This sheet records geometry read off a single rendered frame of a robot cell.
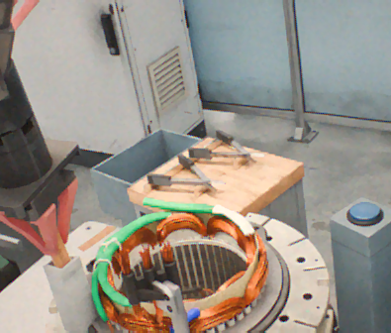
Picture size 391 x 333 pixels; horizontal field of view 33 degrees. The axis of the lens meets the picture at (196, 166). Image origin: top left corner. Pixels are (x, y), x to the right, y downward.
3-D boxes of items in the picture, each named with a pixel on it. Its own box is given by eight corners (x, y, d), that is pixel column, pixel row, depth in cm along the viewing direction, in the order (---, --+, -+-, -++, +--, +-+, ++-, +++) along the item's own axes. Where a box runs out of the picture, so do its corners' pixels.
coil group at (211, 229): (204, 245, 81) (198, 216, 79) (212, 237, 82) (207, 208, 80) (245, 258, 77) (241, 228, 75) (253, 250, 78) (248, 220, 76)
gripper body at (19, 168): (-31, 215, 61) (-64, 149, 57) (33, 152, 68) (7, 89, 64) (25, 224, 58) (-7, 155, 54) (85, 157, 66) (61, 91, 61)
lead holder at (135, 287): (126, 303, 60) (117, 274, 58) (155, 277, 62) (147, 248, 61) (157, 317, 58) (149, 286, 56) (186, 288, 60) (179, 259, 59)
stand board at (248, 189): (130, 201, 105) (126, 188, 104) (210, 149, 116) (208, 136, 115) (224, 240, 92) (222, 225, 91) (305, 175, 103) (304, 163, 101)
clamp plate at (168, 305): (174, 317, 58) (167, 292, 57) (155, 306, 60) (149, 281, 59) (178, 314, 59) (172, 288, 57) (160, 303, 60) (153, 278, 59)
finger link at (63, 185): (7, 271, 67) (-30, 197, 61) (47, 224, 72) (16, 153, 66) (61, 281, 64) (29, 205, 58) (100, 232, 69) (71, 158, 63)
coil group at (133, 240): (116, 274, 79) (108, 245, 77) (150, 245, 83) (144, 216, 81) (127, 277, 78) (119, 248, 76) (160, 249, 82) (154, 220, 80)
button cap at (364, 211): (366, 226, 90) (366, 220, 89) (343, 215, 93) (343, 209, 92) (386, 213, 92) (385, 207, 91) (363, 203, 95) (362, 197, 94)
